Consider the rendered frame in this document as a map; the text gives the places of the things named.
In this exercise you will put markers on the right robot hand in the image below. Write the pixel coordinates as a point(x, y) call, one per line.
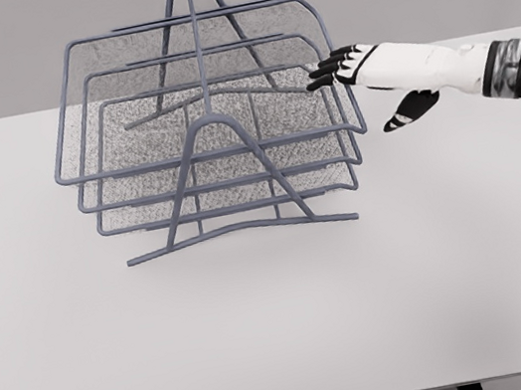
point(394, 65)

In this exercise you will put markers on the grey mesh file tray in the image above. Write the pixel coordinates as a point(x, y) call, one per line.
point(143, 215)
point(128, 186)
point(123, 47)

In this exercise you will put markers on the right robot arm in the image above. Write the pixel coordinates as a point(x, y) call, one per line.
point(510, 65)

